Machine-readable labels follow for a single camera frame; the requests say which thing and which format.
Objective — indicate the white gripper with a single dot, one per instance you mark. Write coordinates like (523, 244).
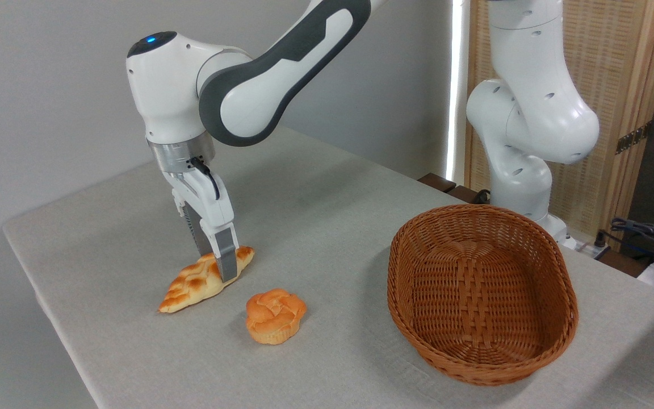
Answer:
(210, 207)

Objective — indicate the long braided bread loaf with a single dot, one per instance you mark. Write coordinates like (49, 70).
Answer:
(191, 284)

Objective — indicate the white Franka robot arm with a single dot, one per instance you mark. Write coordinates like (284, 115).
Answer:
(259, 85)

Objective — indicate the round knotted bread bun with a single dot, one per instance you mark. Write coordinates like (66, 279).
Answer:
(276, 315)

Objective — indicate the brown oval wicker basket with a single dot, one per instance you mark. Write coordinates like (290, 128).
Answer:
(474, 295)

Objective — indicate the grey tablecloth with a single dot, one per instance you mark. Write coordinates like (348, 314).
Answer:
(332, 238)

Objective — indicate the dark brown wooden block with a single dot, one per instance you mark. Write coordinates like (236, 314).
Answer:
(463, 194)
(436, 182)

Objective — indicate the metal screen hinge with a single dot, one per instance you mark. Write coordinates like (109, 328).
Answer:
(633, 137)

